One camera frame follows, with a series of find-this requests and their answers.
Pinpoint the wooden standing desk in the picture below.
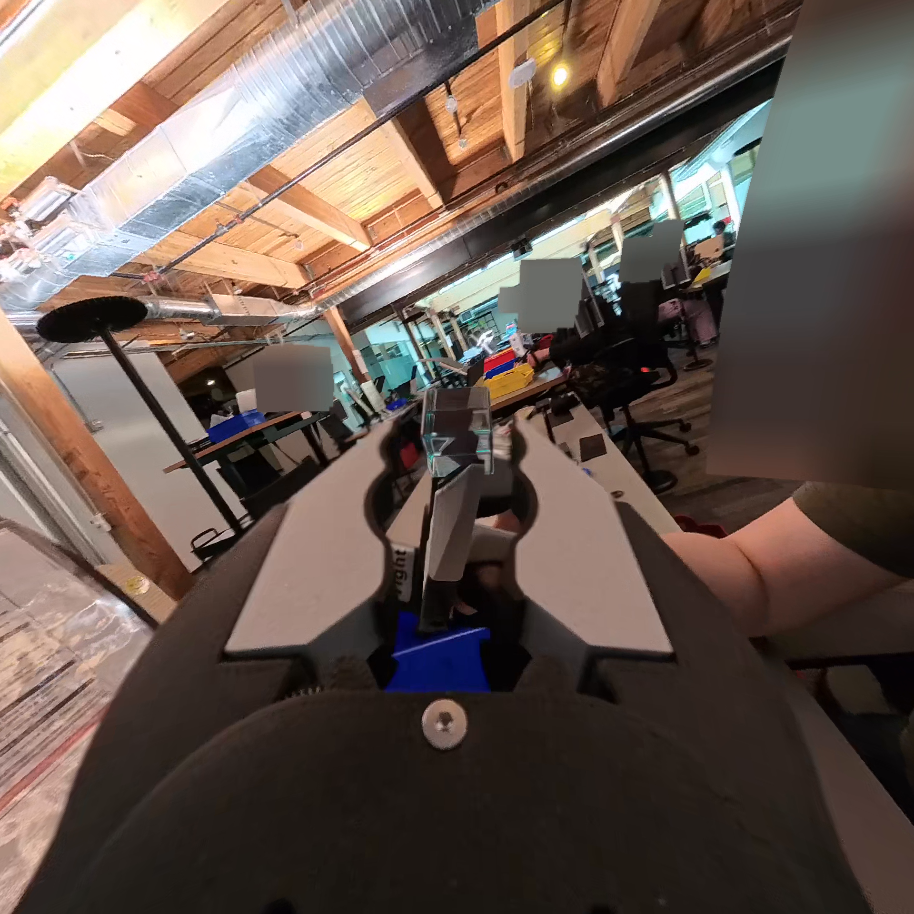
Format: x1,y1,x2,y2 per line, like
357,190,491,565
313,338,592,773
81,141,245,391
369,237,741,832
163,410,337,515

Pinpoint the olive green shirt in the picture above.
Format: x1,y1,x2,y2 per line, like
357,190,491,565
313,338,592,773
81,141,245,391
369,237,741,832
791,482,914,572

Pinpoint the black office chair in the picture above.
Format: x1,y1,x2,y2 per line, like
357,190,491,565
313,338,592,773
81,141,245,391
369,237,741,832
571,278,701,494

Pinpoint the person's right forearm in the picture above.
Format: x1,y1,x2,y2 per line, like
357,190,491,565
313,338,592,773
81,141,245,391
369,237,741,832
660,496,908,636

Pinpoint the black metal cart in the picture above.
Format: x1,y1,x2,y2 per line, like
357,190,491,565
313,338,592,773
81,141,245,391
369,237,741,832
189,525,247,566

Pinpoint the clear glass cube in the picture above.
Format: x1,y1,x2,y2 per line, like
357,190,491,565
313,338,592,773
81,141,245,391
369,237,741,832
421,387,496,478

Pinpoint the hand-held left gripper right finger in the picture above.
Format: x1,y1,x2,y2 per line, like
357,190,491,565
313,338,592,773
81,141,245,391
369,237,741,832
489,415,675,692

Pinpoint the instruction sheet sign stand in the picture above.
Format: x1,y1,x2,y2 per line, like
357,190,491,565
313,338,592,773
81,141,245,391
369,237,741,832
0,517,161,822

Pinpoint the silver air duct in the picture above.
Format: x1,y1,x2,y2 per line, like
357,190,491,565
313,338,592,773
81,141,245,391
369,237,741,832
0,0,501,315

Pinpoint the black fabric chair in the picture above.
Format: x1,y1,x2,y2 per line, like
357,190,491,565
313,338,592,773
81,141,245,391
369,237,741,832
239,457,326,518

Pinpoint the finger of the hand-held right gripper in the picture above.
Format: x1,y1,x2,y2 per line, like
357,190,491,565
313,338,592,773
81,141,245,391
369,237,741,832
426,466,482,584
387,475,437,549

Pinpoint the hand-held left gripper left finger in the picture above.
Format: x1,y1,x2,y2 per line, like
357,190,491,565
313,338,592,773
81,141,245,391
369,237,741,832
222,420,404,692

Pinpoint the black floor lamp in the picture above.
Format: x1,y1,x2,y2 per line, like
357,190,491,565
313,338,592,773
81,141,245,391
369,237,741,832
36,297,247,536

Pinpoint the wooden support post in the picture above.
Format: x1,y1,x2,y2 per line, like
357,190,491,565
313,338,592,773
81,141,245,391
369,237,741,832
0,307,195,602

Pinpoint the blue plastic bin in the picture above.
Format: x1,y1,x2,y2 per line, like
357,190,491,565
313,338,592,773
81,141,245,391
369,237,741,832
384,610,494,692

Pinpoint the small blue storage bin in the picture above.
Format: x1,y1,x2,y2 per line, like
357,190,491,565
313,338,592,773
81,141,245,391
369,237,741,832
207,409,267,445

